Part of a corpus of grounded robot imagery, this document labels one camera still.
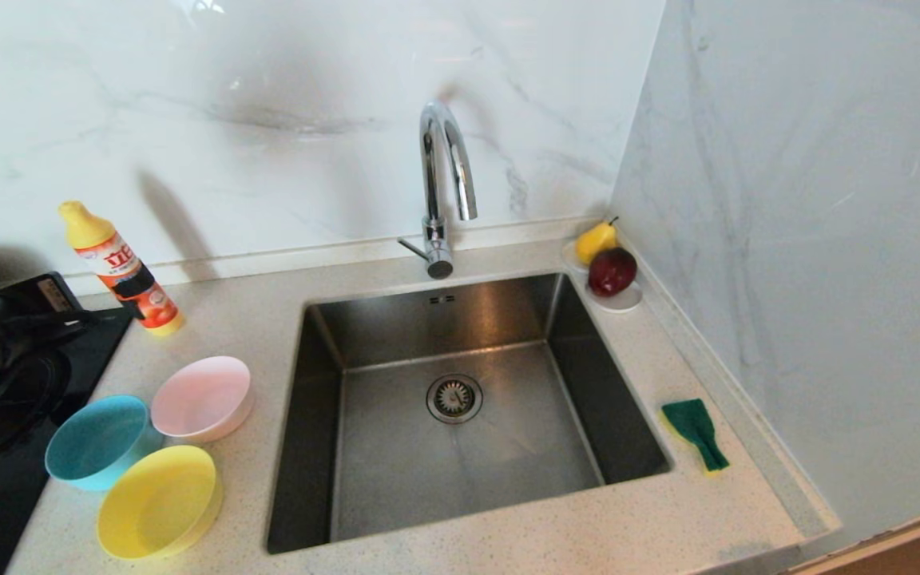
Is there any pink plastic bowl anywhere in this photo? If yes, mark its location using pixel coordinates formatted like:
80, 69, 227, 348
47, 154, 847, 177
150, 355, 255, 445

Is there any blue plastic bowl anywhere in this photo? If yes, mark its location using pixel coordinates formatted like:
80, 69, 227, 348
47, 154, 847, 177
45, 395, 164, 491

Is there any chrome gooseneck faucet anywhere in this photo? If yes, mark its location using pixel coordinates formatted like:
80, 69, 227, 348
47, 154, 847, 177
397, 101, 479, 280

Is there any orange dish soap bottle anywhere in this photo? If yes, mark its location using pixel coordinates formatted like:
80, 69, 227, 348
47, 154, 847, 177
58, 200, 185, 336

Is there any yellow plastic bowl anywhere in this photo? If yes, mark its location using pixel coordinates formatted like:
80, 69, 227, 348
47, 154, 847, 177
97, 445, 224, 561

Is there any stainless steel sink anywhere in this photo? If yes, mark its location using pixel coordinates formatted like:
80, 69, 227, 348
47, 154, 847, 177
266, 272, 675, 556

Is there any metal sink drain strainer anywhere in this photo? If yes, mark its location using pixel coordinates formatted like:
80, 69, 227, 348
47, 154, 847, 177
426, 374, 484, 424

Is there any small white dish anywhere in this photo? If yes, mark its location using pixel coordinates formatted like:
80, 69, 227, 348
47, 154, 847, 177
561, 238, 644, 313

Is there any red apple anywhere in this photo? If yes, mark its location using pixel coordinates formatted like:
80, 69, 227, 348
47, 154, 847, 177
587, 246, 638, 298

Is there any yellow pear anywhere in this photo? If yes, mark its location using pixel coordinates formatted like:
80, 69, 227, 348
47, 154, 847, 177
574, 216, 621, 266

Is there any green and yellow sponge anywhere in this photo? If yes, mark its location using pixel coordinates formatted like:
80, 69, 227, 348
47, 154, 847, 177
661, 398, 731, 475

